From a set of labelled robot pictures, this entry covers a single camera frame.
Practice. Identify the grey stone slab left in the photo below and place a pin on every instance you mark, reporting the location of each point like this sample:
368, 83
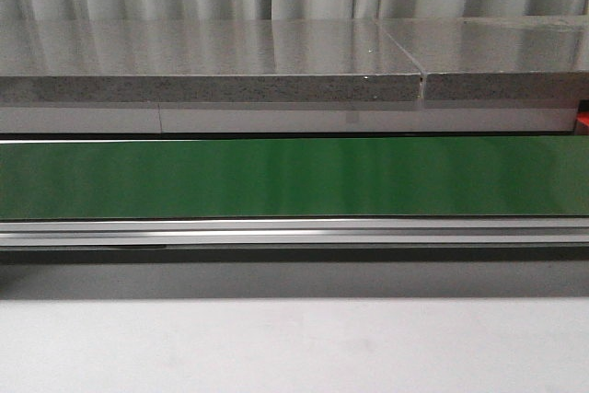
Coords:
191, 61

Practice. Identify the grey stone slab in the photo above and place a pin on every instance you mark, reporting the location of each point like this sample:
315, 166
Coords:
191, 61
488, 59

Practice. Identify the green conveyor belt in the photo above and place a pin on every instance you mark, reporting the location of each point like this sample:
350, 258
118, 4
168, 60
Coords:
318, 177

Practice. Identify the grey stone slab right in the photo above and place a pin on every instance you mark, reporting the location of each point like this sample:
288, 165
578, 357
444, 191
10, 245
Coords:
488, 59

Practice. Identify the red plastic tray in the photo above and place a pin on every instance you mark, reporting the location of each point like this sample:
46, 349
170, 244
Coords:
582, 123

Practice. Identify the aluminium conveyor side rail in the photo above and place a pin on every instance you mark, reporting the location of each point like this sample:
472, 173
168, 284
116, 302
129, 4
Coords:
299, 233

